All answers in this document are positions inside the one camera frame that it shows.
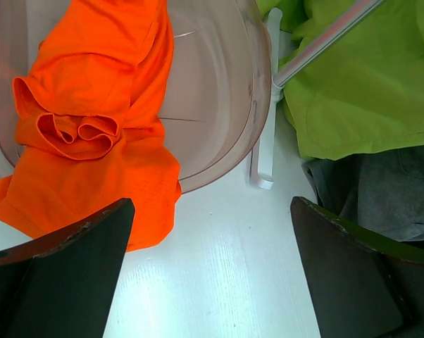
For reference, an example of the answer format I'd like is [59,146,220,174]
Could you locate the lime green shorts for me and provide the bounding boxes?
[256,0,424,161]

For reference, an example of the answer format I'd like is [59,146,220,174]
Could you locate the pink translucent plastic basin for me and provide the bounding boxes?
[0,1,272,193]

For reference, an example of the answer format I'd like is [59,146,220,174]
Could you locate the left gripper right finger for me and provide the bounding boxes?
[290,196,424,337]

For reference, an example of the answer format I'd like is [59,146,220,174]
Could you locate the metal clothes rack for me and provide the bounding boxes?
[249,0,385,190]

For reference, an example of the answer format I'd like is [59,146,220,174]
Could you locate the light grey shorts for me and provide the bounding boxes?
[304,146,424,242]

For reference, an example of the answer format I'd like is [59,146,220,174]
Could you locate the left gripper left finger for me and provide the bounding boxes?
[0,199,134,337]

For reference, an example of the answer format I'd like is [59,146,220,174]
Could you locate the orange shorts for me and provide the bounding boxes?
[0,1,181,251]

